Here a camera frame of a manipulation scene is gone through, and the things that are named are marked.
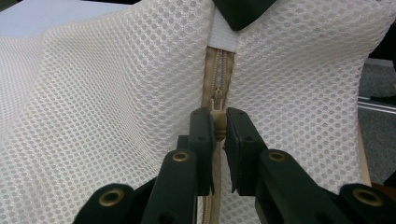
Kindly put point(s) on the white mesh laundry bag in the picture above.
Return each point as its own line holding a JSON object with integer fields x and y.
{"x": 93, "y": 109}

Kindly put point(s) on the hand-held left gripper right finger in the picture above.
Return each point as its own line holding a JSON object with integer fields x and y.
{"x": 244, "y": 149}

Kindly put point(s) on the metal floor rail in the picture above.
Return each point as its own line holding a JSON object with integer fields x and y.
{"x": 378, "y": 105}

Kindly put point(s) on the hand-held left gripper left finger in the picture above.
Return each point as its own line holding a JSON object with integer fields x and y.
{"x": 204, "y": 149}

